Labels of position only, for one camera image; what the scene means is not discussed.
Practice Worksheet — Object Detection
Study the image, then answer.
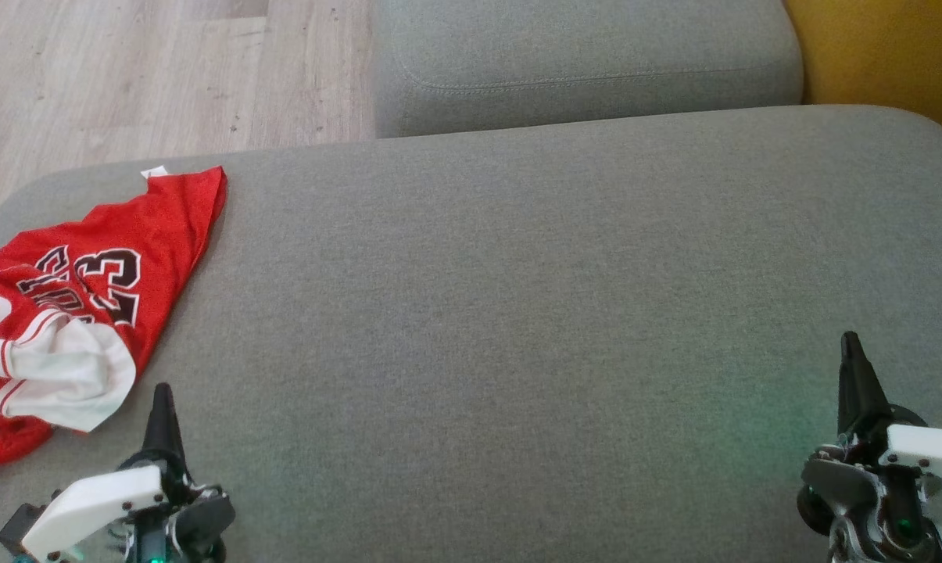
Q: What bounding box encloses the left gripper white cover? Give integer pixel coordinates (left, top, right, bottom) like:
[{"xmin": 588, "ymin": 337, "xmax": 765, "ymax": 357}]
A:
[{"xmin": 0, "ymin": 383, "xmax": 237, "ymax": 563}]

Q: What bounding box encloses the large grey sofa ottoman cushion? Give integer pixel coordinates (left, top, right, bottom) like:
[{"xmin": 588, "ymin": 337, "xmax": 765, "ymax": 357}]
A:
[{"xmin": 0, "ymin": 104, "xmax": 942, "ymax": 563}]

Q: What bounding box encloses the yellow sofa backrest cushion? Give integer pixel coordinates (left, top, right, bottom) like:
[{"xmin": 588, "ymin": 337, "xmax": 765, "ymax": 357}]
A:
[{"xmin": 782, "ymin": 0, "xmax": 942, "ymax": 149}]

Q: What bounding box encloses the grey sofa seat cushion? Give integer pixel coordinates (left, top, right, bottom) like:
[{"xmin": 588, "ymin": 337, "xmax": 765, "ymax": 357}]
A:
[{"xmin": 371, "ymin": 0, "xmax": 805, "ymax": 139}]

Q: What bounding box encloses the red Bulls 23 jersey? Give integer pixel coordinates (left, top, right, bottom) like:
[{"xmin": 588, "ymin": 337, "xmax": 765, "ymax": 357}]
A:
[{"xmin": 0, "ymin": 164, "xmax": 229, "ymax": 433}]

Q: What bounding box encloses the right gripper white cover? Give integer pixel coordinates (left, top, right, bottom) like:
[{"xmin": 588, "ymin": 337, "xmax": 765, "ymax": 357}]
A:
[{"xmin": 797, "ymin": 332, "xmax": 942, "ymax": 563}]

